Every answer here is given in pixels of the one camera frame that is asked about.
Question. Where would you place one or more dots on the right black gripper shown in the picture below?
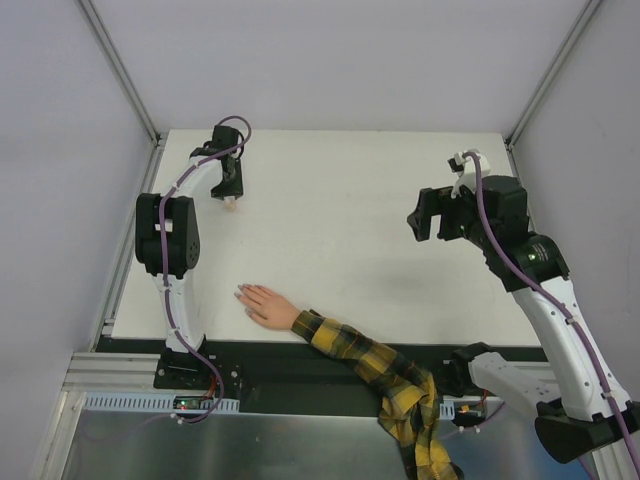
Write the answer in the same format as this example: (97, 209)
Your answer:
(441, 215)

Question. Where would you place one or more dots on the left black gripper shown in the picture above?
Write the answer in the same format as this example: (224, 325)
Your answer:
(229, 185)

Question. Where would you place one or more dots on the beige nail polish bottle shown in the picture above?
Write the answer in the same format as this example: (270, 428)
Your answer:
(230, 203)

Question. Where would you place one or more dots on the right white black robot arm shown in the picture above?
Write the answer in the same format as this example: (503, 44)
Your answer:
(586, 408)

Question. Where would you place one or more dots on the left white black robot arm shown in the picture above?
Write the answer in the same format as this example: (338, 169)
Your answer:
(167, 244)

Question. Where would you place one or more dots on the mannequin hand with painted nails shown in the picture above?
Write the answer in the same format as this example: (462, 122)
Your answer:
(267, 308)

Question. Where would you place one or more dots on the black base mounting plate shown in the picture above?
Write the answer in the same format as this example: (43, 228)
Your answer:
(295, 379)

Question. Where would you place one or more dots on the yellow black plaid shirt sleeve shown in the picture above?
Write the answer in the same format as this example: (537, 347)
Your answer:
(410, 402)

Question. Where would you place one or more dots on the left control board green led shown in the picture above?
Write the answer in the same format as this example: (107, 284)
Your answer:
(192, 403)

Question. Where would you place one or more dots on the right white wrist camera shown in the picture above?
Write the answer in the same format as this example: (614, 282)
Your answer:
(468, 165)

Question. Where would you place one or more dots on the left aluminium frame post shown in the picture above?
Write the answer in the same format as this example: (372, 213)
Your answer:
(114, 61)

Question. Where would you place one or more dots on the aluminium frame post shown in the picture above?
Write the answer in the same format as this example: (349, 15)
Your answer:
(571, 40)
(114, 61)

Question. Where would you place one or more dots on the white slotted cable duct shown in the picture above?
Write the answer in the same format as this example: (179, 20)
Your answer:
(149, 403)

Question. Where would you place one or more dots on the right aluminium frame post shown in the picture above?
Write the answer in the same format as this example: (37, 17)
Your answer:
(571, 40)

